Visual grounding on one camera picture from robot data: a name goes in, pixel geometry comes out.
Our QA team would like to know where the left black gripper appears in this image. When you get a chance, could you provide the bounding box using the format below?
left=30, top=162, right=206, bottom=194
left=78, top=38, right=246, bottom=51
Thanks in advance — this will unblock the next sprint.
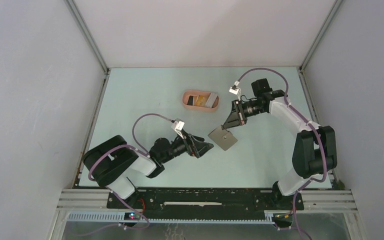
left=160, top=128, right=213, bottom=164

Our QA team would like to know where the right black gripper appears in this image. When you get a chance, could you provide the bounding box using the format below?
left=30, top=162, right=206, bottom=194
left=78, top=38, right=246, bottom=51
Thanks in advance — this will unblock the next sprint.
left=222, top=99, right=266, bottom=130

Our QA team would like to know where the beige leather card holder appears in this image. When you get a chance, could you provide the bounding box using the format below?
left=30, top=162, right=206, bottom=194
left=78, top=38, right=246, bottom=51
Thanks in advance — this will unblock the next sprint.
left=208, top=125, right=238, bottom=151

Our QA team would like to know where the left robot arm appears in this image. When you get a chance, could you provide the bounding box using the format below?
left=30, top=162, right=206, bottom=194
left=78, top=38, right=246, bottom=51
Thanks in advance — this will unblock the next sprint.
left=81, top=133, right=214, bottom=208

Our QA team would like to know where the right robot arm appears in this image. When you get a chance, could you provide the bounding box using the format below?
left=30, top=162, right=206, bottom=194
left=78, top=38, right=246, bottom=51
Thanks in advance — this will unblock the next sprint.
left=221, top=78, right=338, bottom=209

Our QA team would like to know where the yellow VIP card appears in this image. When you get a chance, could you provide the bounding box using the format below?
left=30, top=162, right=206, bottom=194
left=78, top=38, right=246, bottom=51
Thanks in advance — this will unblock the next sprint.
left=194, top=95, right=208, bottom=108

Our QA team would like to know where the black card in tray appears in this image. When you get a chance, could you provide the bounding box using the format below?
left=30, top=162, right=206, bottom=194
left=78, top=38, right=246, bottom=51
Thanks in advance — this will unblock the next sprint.
left=186, top=95, right=196, bottom=106

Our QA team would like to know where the pink oval tray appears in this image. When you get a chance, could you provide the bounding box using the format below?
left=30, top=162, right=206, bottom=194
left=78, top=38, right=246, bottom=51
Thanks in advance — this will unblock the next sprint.
left=181, top=90, right=220, bottom=113

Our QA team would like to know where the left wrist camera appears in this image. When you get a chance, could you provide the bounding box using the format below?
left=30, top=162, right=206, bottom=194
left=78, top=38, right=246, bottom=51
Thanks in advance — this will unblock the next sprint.
left=171, top=118, right=185, bottom=138

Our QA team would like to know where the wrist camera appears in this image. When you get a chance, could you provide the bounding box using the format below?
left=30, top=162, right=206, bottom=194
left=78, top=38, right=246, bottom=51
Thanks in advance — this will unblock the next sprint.
left=171, top=118, right=185, bottom=138
left=229, top=81, right=241, bottom=100

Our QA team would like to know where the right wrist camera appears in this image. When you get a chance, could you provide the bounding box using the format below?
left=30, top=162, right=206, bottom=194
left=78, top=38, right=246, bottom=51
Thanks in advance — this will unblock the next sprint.
left=229, top=81, right=241, bottom=100

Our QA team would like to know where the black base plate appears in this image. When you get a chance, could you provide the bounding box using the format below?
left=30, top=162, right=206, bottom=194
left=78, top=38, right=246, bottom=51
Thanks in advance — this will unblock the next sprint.
left=106, top=188, right=305, bottom=220

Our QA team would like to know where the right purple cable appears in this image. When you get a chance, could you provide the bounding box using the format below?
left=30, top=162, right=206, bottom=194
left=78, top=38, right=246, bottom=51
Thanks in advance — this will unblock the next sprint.
left=237, top=67, right=329, bottom=240

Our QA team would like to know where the white cable duct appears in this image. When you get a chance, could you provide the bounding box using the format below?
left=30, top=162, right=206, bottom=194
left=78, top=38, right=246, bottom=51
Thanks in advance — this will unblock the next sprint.
left=66, top=211, right=274, bottom=224

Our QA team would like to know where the aluminium frame rail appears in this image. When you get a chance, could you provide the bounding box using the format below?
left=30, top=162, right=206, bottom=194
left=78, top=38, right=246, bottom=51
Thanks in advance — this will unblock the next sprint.
left=56, top=189, right=358, bottom=214

